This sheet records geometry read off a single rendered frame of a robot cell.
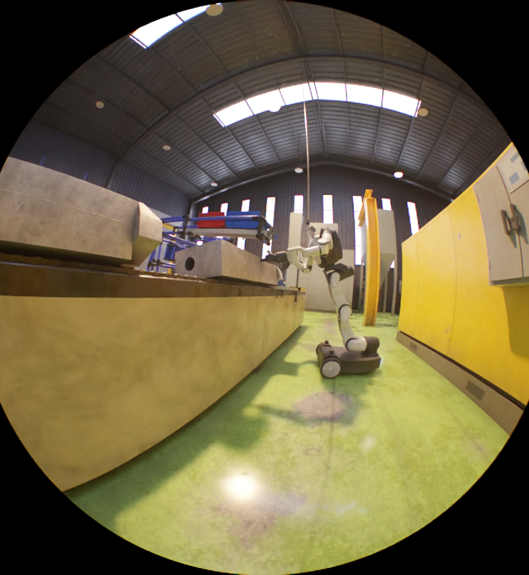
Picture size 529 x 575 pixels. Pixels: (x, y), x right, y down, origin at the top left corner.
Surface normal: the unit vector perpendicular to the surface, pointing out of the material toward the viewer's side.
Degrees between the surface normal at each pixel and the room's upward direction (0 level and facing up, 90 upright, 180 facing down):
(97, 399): 90
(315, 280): 90
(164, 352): 90
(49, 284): 90
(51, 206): 80
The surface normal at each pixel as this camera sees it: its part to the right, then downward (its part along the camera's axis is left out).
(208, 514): 0.08, -1.00
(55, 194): 0.93, -0.09
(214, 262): -0.35, -0.04
